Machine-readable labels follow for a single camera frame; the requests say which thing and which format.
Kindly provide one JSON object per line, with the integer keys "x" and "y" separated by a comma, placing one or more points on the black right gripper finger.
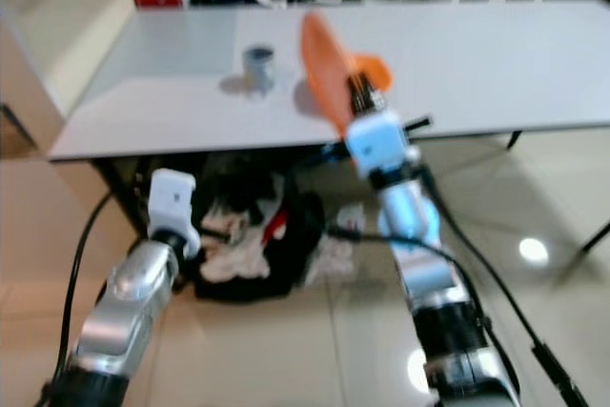
{"x": 364, "y": 89}

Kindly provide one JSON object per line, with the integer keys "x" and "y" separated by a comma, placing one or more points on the orange plastic plate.
{"x": 319, "y": 64}

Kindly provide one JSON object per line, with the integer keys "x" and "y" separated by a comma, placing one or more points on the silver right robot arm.
{"x": 424, "y": 264}

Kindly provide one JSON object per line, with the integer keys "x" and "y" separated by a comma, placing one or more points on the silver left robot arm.
{"x": 119, "y": 321}

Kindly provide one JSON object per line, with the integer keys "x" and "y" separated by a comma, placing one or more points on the orange plastic bowl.
{"x": 376, "y": 71}

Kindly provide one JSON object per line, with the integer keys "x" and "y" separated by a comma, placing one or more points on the beige crumpled cloth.
{"x": 238, "y": 262}

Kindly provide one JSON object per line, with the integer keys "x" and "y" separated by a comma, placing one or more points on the red cloth piece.
{"x": 276, "y": 224}

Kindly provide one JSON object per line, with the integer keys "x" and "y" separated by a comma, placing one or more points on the black table leg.
{"x": 516, "y": 140}
{"x": 597, "y": 237}
{"x": 119, "y": 197}

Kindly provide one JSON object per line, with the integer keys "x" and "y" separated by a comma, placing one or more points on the grey ceramic mug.
{"x": 258, "y": 67}

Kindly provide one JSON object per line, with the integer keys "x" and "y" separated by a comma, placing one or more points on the white printed cloth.
{"x": 341, "y": 245}

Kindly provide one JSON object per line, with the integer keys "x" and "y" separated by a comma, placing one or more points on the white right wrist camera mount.
{"x": 376, "y": 140}

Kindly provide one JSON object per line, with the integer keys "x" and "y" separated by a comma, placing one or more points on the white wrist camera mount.
{"x": 376, "y": 140}
{"x": 173, "y": 207}

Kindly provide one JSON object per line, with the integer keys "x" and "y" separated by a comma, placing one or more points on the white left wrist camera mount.
{"x": 173, "y": 207}

